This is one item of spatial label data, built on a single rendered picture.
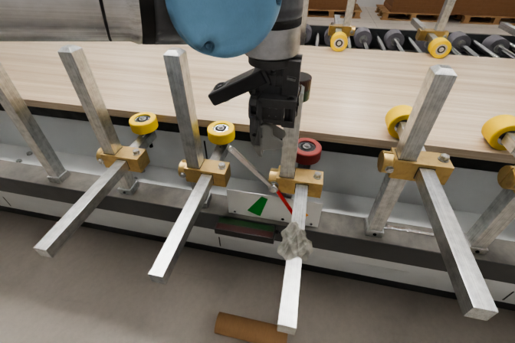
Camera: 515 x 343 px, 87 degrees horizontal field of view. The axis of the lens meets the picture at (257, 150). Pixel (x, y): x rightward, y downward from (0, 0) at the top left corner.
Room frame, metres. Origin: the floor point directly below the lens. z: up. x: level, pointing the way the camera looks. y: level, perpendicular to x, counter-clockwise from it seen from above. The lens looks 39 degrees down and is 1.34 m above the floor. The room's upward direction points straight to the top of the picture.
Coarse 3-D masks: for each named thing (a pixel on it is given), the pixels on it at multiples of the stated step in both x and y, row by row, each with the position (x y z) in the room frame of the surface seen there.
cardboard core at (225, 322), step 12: (216, 324) 0.43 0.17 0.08; (228, 324) 0.42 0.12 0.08; (240, 324) 0.42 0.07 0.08; (252, 324) 0.42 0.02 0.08; (264, 324) 0.43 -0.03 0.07; (228, 336) 0.39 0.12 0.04; (240, 336) 0.39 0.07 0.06; (252, 336) 0.38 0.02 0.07; (264, 336) 0.38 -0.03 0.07; (276, 336) 0.38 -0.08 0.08
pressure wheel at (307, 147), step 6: (300, 138) 0.60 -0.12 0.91; (306, 138) 0.60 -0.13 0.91; (300, 144) 0.58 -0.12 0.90; (306, 144) 0.57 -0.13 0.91; (312, 144) 0.58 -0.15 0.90; (318, 144) 0.57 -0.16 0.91; (300, 150) 0.55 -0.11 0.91; (306, 150) 0.55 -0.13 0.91; (312, 150) 0.55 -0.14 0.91; (318, 150) 0.55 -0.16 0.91; (300, 156) 0.53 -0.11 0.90; (306, 156) 0.53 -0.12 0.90; (312, 156) 0.53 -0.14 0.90; (318, 156) 0.54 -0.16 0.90; (300, 162) 0.53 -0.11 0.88; (306, 162) 0.53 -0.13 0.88; (312, 162) 0.53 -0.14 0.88
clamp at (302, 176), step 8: (272, 168) 0.52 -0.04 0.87; (296, 168) 0.51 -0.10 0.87; (304, 168) 0.52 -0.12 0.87; (272, 176) 0.49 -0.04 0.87; (296, 176) 0.49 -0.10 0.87; (304, 176) 0.49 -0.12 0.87; (312, 176) 0.49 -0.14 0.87; (280, 184) 0.48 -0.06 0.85; (288, 184) 0.47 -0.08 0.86; (304, 184) 0.47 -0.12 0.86; (312, 184) 0.46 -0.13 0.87; (320, 184) 0.46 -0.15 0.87; (288, 192) 0.47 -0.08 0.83; (312, 192) 0.46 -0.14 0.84; (320, 192) 0.46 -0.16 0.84
